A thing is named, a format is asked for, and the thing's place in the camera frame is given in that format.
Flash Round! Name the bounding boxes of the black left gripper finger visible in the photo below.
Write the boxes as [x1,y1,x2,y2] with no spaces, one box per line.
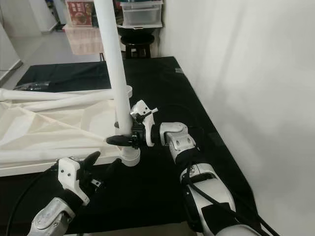
[103,158,123,185]
[83,151,100,170]

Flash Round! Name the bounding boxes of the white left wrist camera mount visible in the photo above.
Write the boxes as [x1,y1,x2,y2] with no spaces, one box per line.
[58,156,90,206]

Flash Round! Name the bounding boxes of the red printed cardboard box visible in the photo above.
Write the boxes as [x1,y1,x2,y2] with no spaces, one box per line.
[66,0,94,28]

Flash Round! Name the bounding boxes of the beige cloth covered table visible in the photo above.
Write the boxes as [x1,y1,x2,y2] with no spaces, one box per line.
[63,25,104,56]

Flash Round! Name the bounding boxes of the clear container green lid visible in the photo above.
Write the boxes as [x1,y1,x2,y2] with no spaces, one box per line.
[121,0,164,28]

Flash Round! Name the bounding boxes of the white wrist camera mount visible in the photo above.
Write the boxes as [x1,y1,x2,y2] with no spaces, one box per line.
[129,100,159,147]
[58,156,90,206]

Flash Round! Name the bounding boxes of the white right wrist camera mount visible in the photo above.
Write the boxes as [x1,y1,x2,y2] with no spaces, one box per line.
[129,100,159,147]

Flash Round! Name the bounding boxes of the black tablecloth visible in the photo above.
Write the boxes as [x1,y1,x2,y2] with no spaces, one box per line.
[0,57,264,232]

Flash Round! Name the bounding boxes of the white plastic table top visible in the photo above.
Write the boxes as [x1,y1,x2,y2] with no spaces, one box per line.
[0,88,141,177]

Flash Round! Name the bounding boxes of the black stool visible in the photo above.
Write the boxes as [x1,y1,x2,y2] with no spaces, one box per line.
[123,43,152,59]

